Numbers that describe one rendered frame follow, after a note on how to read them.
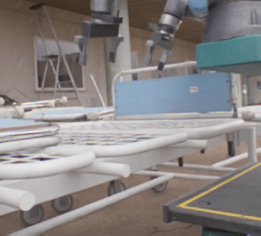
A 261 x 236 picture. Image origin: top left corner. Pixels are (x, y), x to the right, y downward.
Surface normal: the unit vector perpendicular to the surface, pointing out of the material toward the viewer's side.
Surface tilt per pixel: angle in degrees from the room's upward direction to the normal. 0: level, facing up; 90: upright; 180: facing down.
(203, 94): 90
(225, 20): 70
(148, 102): 90
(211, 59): 90
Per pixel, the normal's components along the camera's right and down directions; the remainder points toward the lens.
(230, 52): -0.65, 0.04
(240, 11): -0.25, -0.32
